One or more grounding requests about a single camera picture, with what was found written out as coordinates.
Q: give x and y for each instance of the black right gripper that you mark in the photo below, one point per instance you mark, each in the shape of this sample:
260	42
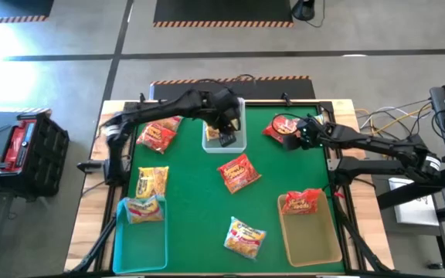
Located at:
306	137

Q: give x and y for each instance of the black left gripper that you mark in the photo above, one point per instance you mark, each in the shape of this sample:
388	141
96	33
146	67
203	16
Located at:
224	117

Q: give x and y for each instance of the red noodle pack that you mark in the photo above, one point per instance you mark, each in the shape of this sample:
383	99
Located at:
239	173
284	125
301	201
156	138

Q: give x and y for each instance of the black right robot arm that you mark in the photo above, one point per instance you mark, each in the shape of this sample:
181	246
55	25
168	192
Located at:
377	146

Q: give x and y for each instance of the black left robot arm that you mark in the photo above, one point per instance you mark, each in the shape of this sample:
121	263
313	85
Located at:
160	109

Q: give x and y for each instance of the clear plastic bin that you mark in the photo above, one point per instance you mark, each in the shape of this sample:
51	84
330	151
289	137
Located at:
215	147

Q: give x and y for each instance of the black table clamp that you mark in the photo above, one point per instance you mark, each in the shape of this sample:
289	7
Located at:
285	99
142	98

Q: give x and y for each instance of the black hazard striped floor mat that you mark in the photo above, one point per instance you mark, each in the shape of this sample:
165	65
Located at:
269	90
25	7
222	9

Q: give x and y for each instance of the green table mat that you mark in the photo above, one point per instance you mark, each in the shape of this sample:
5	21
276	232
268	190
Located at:
199	216

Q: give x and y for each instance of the tan plastic bin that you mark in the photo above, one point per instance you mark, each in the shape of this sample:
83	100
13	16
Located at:
309	239

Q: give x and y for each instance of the black power brick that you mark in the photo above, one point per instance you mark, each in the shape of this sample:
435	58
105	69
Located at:
415	140

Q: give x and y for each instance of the black diagonal bar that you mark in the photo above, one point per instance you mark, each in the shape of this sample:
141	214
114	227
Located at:
408	191

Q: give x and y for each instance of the black stand base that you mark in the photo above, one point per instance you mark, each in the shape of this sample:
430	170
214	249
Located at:
303	11

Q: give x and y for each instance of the white board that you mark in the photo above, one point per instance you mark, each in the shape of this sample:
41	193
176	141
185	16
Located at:
415	208

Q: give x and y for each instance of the teal plastic bin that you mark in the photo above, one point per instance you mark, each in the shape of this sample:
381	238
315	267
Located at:
141	247

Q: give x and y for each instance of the small black floor object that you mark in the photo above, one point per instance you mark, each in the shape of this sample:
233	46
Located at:
435	266

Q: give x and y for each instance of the red and black tool case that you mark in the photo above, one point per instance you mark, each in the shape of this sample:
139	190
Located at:
33	154

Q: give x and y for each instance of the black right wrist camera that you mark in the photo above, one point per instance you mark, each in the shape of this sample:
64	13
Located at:
291	143

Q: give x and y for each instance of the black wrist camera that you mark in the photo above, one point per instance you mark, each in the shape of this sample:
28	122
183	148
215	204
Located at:
291	143
227	140

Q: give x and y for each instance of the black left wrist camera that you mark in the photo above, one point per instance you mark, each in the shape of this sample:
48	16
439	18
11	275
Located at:
227	140

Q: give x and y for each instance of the black frame strut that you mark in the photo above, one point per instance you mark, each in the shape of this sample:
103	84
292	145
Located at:
95	247
357	243

